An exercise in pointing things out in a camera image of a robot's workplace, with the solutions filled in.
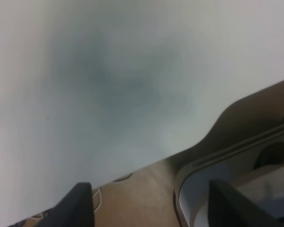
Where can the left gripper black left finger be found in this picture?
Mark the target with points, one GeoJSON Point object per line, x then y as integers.
{"type": "Point", "coordinates": [74, 210]}

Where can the grey cart base frame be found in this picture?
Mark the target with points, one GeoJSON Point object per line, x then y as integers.
{"type": "Point", "coordinates": [229, 163]}

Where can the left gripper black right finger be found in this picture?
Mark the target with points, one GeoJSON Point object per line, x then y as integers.
{"type": "Point", "coordinates": [227, 207]}

